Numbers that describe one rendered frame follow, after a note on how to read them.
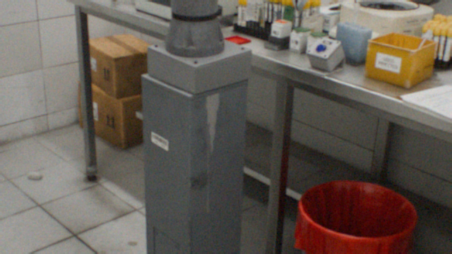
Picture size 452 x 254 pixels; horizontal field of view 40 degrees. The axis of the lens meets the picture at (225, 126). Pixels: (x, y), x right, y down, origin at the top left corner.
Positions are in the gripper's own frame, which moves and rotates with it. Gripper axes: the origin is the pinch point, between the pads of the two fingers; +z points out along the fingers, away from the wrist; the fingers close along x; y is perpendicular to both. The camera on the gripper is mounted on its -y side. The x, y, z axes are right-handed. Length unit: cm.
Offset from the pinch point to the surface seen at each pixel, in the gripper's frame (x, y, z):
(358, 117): 7, 50, 52
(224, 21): 21.1, -10.7, 7.1
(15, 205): 105, -53, 99
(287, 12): 0.3, -3.8, 1.1
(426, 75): -45.4, 1.5, 10.0
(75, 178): 111, -21, 99
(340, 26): -18.3, -1.7, 1.9
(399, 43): -34.8, 3.3, 4.0
